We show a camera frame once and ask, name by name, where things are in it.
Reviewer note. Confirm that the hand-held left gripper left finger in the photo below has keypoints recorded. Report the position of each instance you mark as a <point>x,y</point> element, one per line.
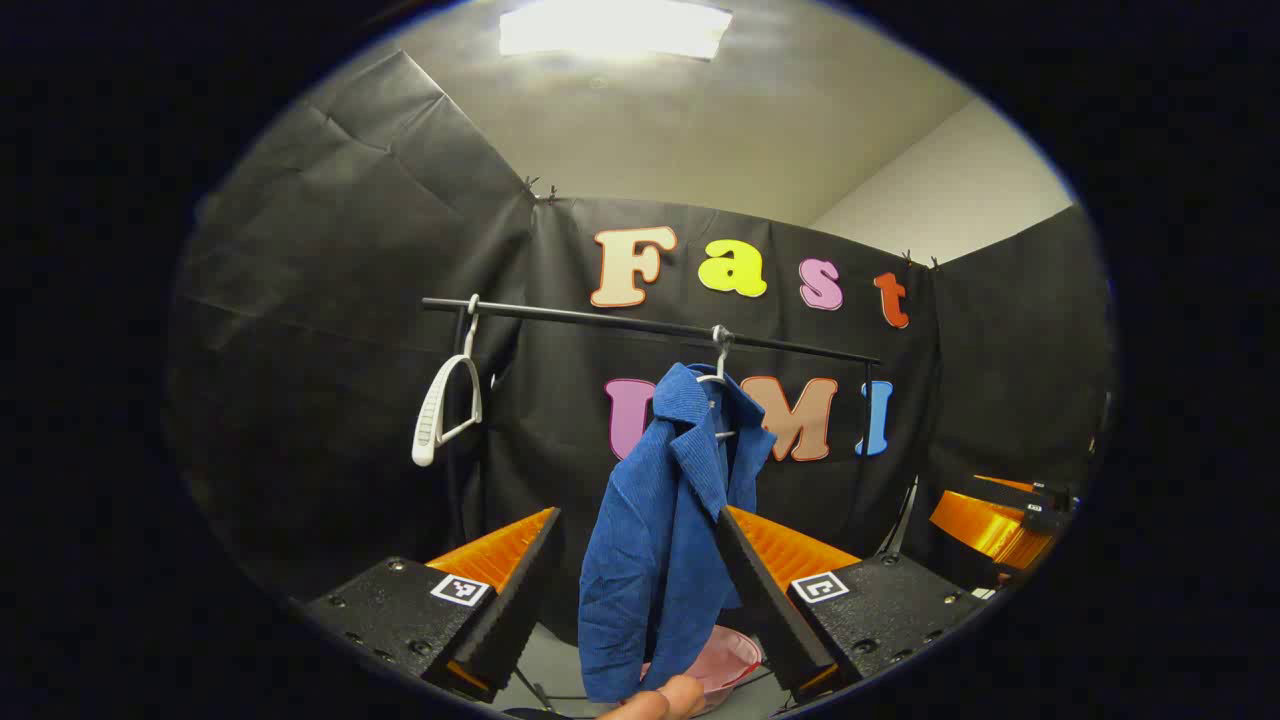
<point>520,590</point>

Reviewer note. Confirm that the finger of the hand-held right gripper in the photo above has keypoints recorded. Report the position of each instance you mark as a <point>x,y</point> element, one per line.
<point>990,530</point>

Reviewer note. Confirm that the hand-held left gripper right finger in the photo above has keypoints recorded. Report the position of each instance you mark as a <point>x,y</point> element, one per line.
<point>760,590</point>

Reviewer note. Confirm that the pink laundry hamper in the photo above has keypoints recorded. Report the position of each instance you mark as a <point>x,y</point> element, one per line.
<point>730,655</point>

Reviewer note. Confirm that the white plastic clothes hanger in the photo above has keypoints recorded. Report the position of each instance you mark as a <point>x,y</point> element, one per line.
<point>428,420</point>

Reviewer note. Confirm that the white hanger with taped hook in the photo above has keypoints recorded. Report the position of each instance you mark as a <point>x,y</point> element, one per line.
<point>716,378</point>

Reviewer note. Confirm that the black clothes rack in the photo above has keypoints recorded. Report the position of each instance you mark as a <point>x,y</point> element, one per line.
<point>600,318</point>

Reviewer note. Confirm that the clear tape wrap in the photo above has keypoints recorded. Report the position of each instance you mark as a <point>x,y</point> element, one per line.
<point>721,336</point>

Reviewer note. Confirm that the black backdrop cloth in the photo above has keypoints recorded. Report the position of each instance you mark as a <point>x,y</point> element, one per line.
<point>330,350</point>

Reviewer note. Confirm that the ceiling light panel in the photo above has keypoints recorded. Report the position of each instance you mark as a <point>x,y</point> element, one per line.
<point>615,28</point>

